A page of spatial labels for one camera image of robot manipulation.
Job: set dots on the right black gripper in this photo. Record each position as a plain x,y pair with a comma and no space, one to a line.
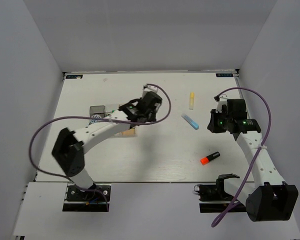
212,125

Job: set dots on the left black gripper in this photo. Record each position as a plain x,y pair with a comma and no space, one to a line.
153,116

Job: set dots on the blue table label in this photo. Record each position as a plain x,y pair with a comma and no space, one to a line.
224,75
74,76

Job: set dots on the left blue table label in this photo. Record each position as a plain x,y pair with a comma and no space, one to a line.
74,76

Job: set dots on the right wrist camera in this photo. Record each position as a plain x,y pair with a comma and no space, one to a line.
221,100

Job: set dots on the right blue table label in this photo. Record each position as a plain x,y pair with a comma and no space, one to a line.
224,75

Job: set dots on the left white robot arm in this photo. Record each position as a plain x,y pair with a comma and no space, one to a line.
71,146

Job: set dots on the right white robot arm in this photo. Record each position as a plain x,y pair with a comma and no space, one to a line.
270,198

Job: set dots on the orange black highlighter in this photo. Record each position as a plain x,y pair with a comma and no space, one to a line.
209,158

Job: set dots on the pastel yellow highlighter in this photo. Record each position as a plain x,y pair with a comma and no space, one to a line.
191,100

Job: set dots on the orange transparent container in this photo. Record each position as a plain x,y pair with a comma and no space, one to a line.
128,133

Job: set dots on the grey transparent container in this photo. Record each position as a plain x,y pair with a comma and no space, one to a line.
97,111

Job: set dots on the pastel blue highlighter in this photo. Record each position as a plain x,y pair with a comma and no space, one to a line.
190,121

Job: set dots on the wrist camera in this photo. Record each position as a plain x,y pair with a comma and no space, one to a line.
221,100
149,88

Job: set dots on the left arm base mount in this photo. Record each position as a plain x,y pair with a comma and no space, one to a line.
78,201

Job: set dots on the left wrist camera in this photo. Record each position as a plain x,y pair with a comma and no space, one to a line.
149,88

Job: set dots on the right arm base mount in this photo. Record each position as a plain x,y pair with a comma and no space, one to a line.
212,197

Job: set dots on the clear transparent container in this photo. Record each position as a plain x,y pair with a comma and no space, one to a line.
109,107

